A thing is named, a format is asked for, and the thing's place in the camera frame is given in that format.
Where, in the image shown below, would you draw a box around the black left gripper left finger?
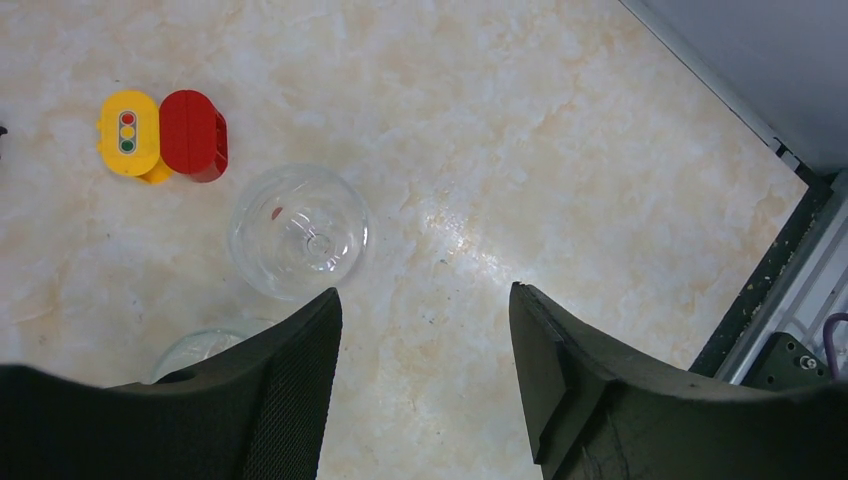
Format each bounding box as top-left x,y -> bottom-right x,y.
1,288 -> 343,479

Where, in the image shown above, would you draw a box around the large plain wine glass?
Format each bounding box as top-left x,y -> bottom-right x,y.
228,164 -> 371,301

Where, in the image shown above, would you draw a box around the yellow ring toy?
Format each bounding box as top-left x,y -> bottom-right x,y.
96,90 -> 173,185

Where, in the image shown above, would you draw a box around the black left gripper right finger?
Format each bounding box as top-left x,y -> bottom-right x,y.
509,282 -> 847,479

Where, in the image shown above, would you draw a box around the red round toy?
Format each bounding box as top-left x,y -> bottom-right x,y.
159,90 -> 229,183

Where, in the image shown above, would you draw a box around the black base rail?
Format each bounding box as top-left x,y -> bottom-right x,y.
689,175 -> 833,378

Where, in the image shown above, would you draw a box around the patterned wine glass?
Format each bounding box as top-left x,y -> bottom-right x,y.
150,318 -> 275,383

